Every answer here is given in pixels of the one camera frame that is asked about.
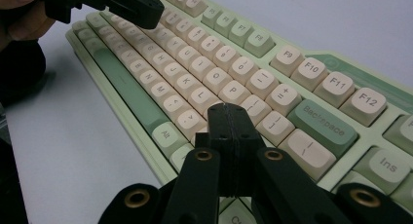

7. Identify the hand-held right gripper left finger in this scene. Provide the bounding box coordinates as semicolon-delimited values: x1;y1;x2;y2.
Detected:
194;102;237;198

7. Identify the green and cream keyboard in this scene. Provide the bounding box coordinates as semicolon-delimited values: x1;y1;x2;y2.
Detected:
65;0;413;224

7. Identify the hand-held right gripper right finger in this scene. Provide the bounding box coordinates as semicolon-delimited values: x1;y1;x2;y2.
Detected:
231;103;267;197

